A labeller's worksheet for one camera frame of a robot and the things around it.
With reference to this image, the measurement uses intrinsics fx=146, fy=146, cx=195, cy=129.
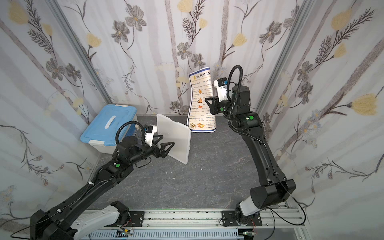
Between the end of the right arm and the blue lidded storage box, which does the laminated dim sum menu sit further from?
the blue lidded storage box

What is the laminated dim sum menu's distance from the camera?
2.13 feet

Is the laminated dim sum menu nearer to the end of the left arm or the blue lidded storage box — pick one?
the end of the left arm

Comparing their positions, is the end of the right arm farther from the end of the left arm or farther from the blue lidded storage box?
the blue lidded storage box
